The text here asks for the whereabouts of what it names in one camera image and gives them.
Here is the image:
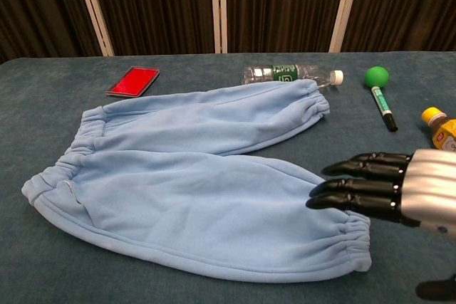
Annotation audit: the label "dark pleated screen panel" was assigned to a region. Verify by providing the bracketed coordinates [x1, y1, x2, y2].
[87, 0, 216, 56]
[226, 0, 348, 54]
[0, 0, 104, 65]
[341, 0, 456, 53]

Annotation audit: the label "light blue pants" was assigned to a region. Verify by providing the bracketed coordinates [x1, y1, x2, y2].
[21, 79, 373, 284]

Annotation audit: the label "teal table cover cloth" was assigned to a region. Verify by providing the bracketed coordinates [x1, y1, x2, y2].
[0, 51, 456, 304]

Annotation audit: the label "yellow label tea bottle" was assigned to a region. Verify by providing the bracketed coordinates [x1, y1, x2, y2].
[421, 106, 456, 152]

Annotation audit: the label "green ball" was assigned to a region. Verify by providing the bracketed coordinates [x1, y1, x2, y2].
[364, 65, 390, 88]

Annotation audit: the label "green marker pen black cap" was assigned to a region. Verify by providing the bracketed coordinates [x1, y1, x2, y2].
[370, 85, 398, 132]

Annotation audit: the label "clear water bottle green label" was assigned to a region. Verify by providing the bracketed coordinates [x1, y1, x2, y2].
[242, 63, 345, 88]

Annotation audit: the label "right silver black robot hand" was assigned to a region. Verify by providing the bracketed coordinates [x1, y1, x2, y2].
[306, 149, 456, 301]

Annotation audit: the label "red flat plastic box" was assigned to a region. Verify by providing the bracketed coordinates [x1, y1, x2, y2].
[105, 65, 160, 98]

